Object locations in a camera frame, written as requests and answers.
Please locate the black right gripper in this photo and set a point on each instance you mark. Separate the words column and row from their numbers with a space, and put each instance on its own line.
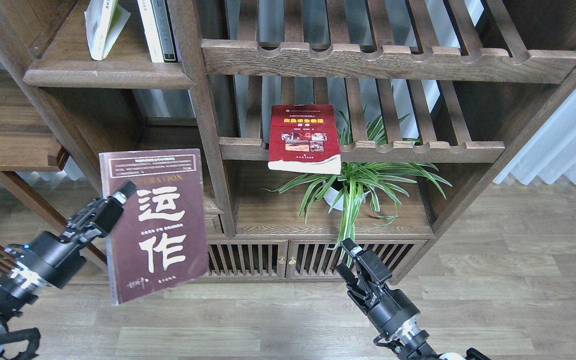
column 365, row 289

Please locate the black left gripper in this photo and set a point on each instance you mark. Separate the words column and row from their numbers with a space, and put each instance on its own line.
column 98, row 217

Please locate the maroon book white characters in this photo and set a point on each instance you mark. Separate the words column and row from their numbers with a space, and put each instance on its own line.
column 160, row 238

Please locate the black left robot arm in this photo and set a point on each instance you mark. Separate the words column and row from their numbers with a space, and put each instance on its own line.
column 52, row 261

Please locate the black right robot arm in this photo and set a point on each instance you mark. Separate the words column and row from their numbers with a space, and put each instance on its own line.
column 390, row 310

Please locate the white plant pot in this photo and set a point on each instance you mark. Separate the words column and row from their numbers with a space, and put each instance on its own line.
column 343, row 196

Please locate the green spider plant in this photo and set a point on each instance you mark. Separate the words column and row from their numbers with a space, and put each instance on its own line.
column 382, row 179

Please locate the red book with photos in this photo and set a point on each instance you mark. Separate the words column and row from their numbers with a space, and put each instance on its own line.
column 304, row 139

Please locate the wooden side table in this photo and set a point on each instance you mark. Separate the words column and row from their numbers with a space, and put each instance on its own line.
column 27, row 149

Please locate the dark wooden bookshelf cabinet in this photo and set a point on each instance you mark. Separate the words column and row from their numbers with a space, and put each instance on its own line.
column 420, row 81

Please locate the white upright book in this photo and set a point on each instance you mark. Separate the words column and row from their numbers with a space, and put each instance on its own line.
column 151, row 31

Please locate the white green leaning book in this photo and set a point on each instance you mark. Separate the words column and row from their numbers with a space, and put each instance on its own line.
column 104, row 20

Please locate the dark green upright book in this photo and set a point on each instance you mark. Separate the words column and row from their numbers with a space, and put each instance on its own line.
column 164, row 29

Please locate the white pleated curtain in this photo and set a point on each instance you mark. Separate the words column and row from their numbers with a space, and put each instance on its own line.
column 550, row 153

